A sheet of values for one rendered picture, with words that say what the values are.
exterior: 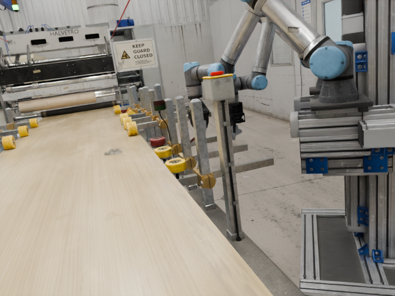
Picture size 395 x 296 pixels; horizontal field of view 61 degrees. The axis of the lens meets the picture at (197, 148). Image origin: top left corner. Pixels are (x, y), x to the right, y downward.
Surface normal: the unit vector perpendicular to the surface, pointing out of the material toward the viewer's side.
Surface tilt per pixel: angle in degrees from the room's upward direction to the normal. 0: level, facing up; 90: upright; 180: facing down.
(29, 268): 0
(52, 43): 90
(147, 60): 90
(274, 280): 0
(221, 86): 90
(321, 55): 96
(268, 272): 0
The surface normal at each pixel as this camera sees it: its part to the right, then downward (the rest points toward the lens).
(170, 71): 0.22, 0.22
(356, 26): -0.29, 0.27
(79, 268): -0.13, -0.96
